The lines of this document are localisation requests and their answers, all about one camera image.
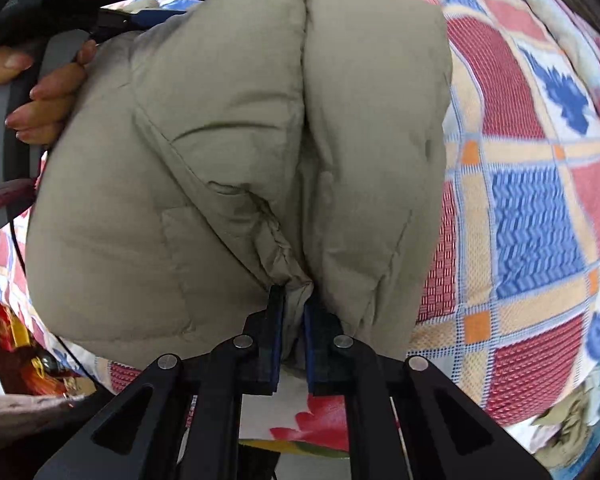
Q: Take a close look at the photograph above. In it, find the beige puffer jacket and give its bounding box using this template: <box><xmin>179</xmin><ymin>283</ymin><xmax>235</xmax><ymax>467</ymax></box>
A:
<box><xmin>25</xmin><ymin>0</ymin><xmax>453</xmax><ymax>368</ymax></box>

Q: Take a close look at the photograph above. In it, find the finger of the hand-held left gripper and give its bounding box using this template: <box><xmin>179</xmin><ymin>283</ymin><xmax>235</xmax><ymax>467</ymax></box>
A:
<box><xmin>92</xmin><ymin>6</ymin><xmax>193</xmax><ymax>43</ymax></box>

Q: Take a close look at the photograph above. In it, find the thin black cable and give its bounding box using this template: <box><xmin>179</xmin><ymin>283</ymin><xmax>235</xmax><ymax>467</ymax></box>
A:
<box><xmin>9</xmin><ymin>212</ymin><xmax>98</xmax><ymax>388</ymax></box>

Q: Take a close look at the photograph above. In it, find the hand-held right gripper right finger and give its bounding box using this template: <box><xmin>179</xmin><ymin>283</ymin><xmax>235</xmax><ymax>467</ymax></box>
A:
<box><xmin>302</xmin><ymin>302</ymin><xmax>553</xmax><ymax>480</ymax></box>

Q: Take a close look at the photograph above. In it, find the person's left hand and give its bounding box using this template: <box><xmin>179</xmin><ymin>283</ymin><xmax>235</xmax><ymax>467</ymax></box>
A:
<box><xmin>0</xmin><ymin>40</ymin><xmax>99</xmax><ymax>147</ymax></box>

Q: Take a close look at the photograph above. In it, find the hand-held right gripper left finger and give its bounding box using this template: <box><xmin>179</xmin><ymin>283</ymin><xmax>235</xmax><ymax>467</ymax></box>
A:
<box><xmin>34</xmin><ymin>285</ymin><xmax>286</xmax><ymax>480</ymax></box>

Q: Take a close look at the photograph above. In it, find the red patterned object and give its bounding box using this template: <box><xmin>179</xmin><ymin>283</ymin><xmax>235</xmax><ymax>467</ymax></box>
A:
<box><xmin>0</xmin><ymin>297</ymin><xmax>98</xmax><ymax>403</ymax></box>

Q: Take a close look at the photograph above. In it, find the olive crumpled cloth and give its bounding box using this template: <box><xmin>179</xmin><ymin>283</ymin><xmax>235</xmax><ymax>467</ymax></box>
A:
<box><xmin>532</xmin><ymin>382</ymin><xmax>600</xmax><ymax>468</ymax></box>

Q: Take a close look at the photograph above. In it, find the leaf print checked bedspread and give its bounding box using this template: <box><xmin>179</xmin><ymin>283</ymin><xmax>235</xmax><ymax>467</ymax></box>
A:
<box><xmin>0</xmin><ymin>0</ymin><xmax>600</xmax><ymax>456</ymax></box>

